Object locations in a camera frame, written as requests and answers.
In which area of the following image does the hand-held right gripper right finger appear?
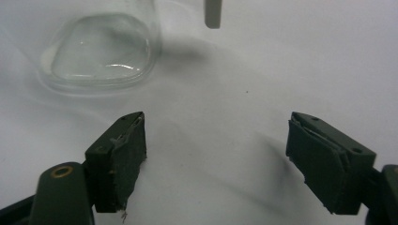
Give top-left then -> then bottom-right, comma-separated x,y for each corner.
285,112 -> 377,216

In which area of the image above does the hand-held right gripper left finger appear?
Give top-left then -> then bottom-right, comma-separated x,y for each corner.
84,111 -> 147,214

